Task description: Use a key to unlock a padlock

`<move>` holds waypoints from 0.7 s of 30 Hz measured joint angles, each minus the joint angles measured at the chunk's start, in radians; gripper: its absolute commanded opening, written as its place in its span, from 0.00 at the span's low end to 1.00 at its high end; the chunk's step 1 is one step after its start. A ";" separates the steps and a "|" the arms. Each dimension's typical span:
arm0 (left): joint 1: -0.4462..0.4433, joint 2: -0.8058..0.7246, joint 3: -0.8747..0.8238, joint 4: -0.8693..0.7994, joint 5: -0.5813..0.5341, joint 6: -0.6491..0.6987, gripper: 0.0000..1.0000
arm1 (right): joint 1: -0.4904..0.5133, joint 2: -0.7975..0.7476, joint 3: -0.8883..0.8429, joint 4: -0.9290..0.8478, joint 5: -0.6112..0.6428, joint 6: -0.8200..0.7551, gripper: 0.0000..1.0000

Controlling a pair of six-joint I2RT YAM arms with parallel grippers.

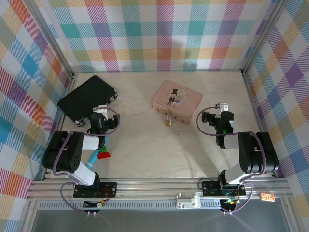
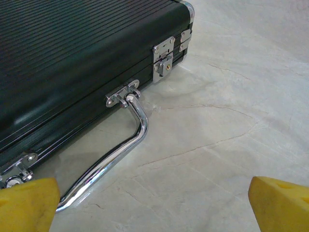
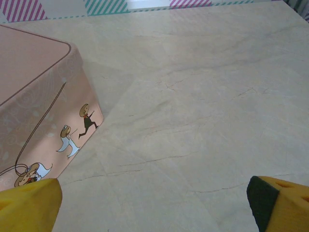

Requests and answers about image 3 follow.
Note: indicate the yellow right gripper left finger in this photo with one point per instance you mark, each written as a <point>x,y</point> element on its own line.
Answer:
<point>29,207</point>

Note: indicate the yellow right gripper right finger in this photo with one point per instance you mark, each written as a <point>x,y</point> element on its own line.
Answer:
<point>285,207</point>

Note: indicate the pink cartoon tin box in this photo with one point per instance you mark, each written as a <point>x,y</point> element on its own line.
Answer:
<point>33,79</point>

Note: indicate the colourful striped plaid sheet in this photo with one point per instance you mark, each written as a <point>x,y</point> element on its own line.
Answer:
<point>24,9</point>

